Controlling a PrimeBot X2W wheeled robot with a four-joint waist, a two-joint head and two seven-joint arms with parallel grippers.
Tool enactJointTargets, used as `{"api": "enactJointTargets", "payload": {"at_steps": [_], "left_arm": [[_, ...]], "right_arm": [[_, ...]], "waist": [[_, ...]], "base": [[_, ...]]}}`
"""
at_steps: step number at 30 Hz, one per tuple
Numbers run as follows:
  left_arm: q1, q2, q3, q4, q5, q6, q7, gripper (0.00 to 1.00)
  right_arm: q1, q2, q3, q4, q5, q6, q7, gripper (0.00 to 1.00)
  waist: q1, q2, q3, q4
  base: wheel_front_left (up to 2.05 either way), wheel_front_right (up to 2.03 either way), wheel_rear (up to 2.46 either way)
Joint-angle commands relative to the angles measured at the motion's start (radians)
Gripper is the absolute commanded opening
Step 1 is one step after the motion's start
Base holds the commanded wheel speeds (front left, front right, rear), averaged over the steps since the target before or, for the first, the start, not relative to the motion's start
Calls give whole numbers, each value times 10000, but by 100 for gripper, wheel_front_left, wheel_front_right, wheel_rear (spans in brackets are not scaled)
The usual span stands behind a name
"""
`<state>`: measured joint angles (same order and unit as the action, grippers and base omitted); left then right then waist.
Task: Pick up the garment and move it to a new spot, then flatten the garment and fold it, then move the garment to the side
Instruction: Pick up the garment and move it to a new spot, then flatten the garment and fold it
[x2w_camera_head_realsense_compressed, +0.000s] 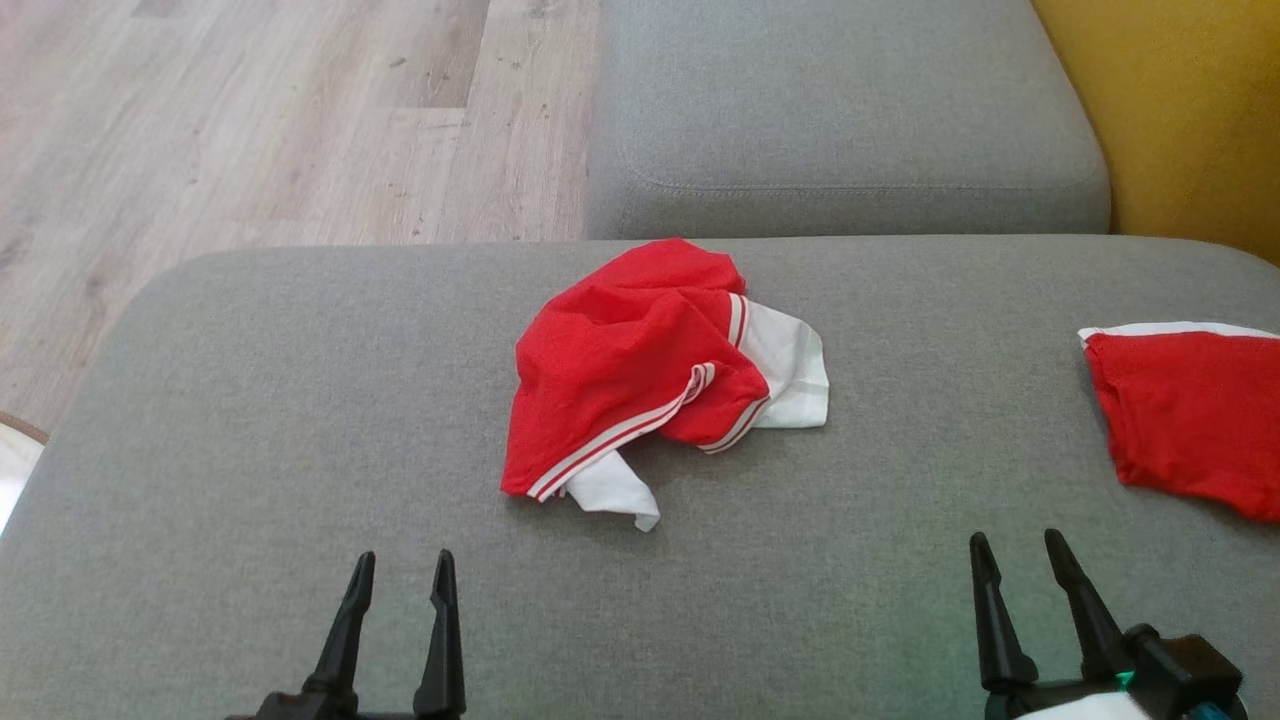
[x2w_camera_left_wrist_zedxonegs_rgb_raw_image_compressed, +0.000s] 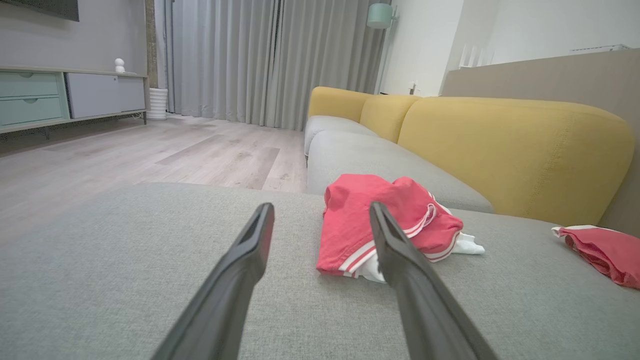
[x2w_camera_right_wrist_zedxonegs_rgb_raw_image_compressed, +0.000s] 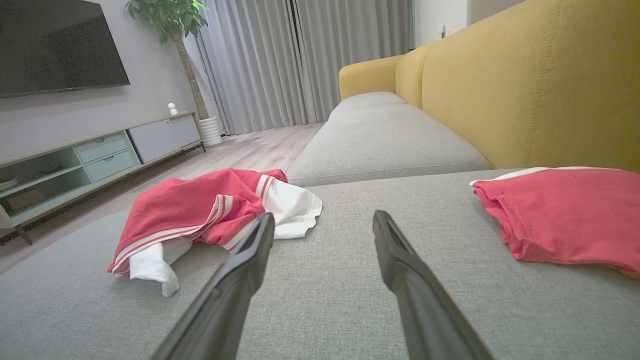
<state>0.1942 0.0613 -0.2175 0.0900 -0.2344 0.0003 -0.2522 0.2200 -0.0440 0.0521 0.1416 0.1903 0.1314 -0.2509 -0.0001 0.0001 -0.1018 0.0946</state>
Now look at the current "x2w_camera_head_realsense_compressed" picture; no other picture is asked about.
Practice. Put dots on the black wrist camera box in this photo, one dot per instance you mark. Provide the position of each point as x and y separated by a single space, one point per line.
1185 670

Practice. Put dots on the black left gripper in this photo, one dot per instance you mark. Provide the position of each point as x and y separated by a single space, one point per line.
320 712

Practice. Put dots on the small grey sofa cushion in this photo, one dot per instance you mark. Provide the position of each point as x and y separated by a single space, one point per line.
840 100

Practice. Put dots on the red shorts with white stripes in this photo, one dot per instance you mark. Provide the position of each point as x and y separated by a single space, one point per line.
1190 420

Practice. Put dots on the large grey sofa seat cushion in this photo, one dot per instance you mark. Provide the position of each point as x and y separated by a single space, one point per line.
300 400

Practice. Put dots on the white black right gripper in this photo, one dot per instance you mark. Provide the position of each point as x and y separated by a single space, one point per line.
1060 705

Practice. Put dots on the red white striped jersey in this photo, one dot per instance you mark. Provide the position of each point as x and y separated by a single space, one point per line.
610 370

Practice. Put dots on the white round object brown rim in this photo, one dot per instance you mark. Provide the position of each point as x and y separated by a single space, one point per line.
12 460

